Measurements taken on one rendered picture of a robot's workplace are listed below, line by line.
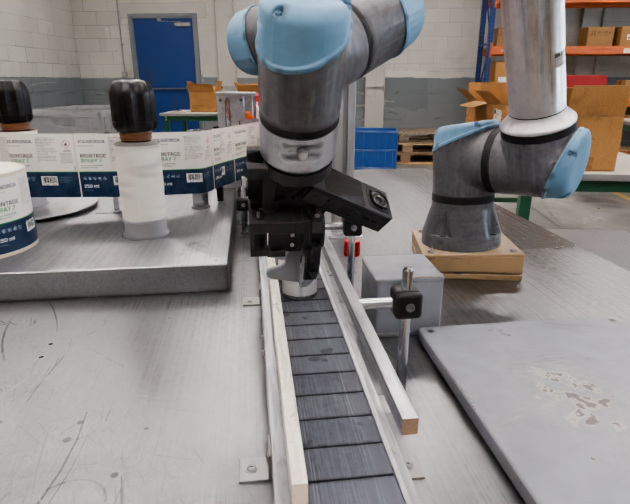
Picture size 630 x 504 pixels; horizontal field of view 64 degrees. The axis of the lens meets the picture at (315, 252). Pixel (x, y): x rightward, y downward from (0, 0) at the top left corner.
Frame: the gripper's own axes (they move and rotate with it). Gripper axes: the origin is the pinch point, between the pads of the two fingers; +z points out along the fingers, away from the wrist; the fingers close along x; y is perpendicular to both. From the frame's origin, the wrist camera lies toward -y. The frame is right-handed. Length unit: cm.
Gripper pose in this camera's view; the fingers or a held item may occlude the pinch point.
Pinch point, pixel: (307, 278)
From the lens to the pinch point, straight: 66.0
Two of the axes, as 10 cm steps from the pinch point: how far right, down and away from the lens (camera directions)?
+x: 1.1, 7.5, -6.5
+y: -9.9, 0.4, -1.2
